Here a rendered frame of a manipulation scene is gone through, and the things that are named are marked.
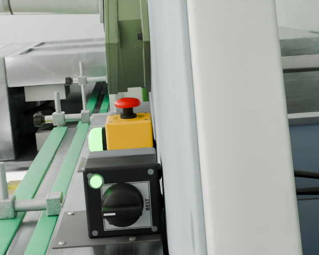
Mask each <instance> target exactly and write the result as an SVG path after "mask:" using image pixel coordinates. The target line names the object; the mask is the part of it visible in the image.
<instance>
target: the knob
mask: <svg viewBox="0 0 319 255"><path fill-rule="evenodd" d="M101 207H102V218H103V219H106V220H107V221H108V222H109V223H111V224H112V225H114V226H116V227H128V226H130V225H132V224H134V223H135V222H137V220H138V219H139V218H140V216H142V211H143V207H144V201H143V196H142V194H141V192H140V191H139V190H138V189H137V188H136V187H135V186H133V185H131V184H128V183H117V184H114V185H112V186H110V187H109V188H108V189H107V190H106V191H105V192H104V194H103V196H102V201H101Z"/></svg>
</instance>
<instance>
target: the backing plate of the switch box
mask: <svg viewBox="0 0 319 255"><path fill-rule="evenodd" d="M153 241H161V234H148V235H134V236H120V237H105V238H89V236H88V226H87V215H86V210H80V211H66V212H64V213H63V216H62V219H61V222H60V225H59V228H58V231H57V234H56V237H55V240H54V243H53V246H52V249H55V248H68V247H82V246H96V245H111V244H125V243H139V242H153Z"/></svg>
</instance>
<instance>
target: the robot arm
mask: <svg viewBox="0 0 319 255"><path fill-rule="evenodd" d="M56 14H99V16H100V23H103V0H0V15H56Z"/></svg>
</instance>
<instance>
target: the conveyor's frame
mask: <svg viewBox="0 0 319 255"><path fill-rule="evenodd" d="M107 117H108V115H97V116H94V117H93V118H92V121H91V124H90V127H89V130H88V133H87V136H86V139H85V141H84V144H83V147H82V150H81V153H80V155H79V158H78V161H77V164H76V167H75V170H74V173H73V176H72V179H71V182H70V184H69V187H68V190H67V193H66V195H67V196H66V199H65V202H64V205H63V207H62V208H61V210H60V214H59V217H58V220H57V223H56V225H55V228H54V231H53V234H52V237H51V240H50V243H49V246H48V249H47V251H46V254H45V255H164V254H163V245H162V235H161V241H153V242H139V243H125V244H111V245H96V246H82V247H68V248H55V249H52V246H53V243H54V240H55V237H56V234H57V231H58V228H59V225H60V222H61V219H62V216H63V213H64V212H66V211H80V210H86V204H85V193H84V182H83V172H77V170H78V167H79V164H80V161H81V158H82V157H86V156H87V155H88V153H89V152H90V151H91V150H90V148H89V133H90V131H91V130H92V129H93V128H101V127H105V124H106V120H107ZM160 234H161V233H160Z"/></svg>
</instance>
